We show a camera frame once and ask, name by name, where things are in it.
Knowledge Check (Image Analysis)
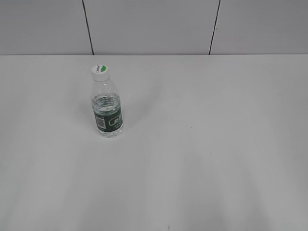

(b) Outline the white green bottle cap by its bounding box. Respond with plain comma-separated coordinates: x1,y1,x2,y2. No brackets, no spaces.
92,64,110,82

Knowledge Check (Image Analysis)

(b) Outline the clear cestbon water bottle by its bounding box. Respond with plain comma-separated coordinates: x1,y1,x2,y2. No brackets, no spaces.
91,77,123,138

